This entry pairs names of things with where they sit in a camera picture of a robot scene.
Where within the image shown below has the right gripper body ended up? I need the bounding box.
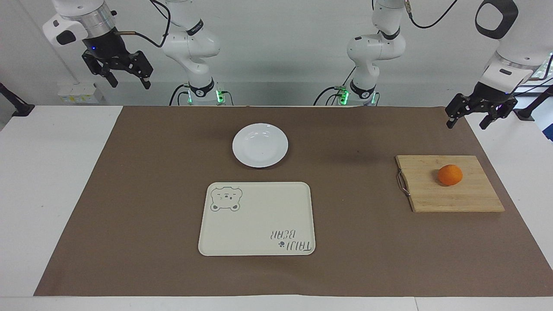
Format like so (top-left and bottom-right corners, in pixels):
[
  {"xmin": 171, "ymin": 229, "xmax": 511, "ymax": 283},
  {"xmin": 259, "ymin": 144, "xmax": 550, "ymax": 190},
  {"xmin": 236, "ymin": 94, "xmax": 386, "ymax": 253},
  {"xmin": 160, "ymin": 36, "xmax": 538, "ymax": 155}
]
[{"xmin": 82, "ymin": 29, "xmax": 130, "ymax": 62}]

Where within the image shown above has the orange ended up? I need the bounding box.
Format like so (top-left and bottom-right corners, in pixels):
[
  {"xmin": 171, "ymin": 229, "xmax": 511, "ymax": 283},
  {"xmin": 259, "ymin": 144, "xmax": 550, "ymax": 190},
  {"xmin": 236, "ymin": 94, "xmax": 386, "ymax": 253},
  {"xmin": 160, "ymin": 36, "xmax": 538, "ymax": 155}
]
[{"xmin": 438, "ymin": 164, "xmax": 464, "ymax": 187}]

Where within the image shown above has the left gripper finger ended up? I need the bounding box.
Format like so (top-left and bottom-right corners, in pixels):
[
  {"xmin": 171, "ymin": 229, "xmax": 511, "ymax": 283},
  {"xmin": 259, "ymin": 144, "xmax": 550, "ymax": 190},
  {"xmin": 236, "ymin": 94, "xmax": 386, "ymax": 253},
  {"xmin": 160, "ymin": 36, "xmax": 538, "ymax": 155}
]
[
  {"xmin": 445, "ymin": 92, "xmax": 476, "ymax": 130},
  {"xmin": 478, "ymin": 100, "xmax": 518, "ymax": 130}
]

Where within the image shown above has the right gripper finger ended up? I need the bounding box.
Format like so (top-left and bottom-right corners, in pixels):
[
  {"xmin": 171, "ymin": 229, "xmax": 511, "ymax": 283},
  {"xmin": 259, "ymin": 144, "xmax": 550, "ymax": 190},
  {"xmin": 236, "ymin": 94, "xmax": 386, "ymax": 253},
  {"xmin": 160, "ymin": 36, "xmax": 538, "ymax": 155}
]
[
  {"xmin": 82, "ymin": 52, "xmax": 120, "ymax": 89},
  {"xmin": 113, "ymin": 50, "xmax": 154, "ymax": 90}
]

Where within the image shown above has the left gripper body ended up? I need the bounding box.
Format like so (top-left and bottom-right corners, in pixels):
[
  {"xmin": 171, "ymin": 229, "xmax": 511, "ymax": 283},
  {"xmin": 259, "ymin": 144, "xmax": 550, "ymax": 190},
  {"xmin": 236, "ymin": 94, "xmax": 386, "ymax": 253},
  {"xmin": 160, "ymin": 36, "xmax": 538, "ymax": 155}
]
[{"xmin": 471, "ymin": 82, "xmax": 518, "ymax": 107}]

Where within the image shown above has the cream tray with bear print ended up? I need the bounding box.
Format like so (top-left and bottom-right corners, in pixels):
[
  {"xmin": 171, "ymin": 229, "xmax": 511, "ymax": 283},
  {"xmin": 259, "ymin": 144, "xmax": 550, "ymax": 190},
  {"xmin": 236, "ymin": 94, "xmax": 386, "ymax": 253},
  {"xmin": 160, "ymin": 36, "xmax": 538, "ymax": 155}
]
[{"xmin": 198, "ymin": 181, "xmax": 316, "ymax": 257}]

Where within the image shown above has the white round plate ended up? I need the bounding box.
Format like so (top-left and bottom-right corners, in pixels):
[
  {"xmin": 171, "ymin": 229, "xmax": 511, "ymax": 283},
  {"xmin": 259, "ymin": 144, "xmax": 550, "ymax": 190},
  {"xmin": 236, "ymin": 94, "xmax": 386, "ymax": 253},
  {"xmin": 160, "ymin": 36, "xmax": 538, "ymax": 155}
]
[{"xmin": 232, "ymin": 123, "xmax": 289, "ymax": 168}]

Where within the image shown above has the black cable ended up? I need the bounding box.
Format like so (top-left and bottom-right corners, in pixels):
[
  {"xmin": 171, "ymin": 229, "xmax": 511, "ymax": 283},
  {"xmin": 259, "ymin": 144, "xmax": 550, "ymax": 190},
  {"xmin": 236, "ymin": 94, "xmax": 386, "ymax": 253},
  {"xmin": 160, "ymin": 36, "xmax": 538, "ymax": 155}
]
[
  {"xmin": 313, "ymin": 86, "xmax": 347, "ymax": 107},
  {"xmin": 168, "ymin": 84, "xmax": 191, "ymax": 107},
  {"xmin": 404, "ymin": 0, "xmax": 459, "ymax": 30},
  {"xmin": 515, "ymin": 76, "xmax": 553, "ymax": 96},
  {"xmin": 114, "ymin": 0, "xmax": 172, "ymax": 48}
]

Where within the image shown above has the wooden cutting board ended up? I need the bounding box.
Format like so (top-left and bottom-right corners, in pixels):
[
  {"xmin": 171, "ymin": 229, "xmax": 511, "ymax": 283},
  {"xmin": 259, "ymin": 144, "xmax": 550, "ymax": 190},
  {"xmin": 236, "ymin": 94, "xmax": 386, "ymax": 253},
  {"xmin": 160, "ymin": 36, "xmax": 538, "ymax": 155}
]
[{"xmin": 395, "ymin": 155, "xmax": 506, "ymax": 213}]

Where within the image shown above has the white box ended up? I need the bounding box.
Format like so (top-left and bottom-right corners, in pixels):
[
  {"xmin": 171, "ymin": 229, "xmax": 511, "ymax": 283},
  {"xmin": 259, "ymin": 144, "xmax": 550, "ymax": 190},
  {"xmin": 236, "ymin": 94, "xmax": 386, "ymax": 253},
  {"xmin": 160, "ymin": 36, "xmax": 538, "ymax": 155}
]
[{"xmin": 57, "ymin": 82, "xmax": 105, "ymax": 105}]

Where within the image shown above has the black stand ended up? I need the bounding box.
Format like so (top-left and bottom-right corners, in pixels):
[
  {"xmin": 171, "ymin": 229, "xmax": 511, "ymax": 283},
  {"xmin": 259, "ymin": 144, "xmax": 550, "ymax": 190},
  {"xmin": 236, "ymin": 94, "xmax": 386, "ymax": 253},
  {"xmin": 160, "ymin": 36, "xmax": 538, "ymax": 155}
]
[
  {"xmin": 0, "ymin": 82, "xmax": 35, "ymax": 117},
  {"xmin": 513, "ymin": 85, "xmax": 553, "ymax": 122}
]

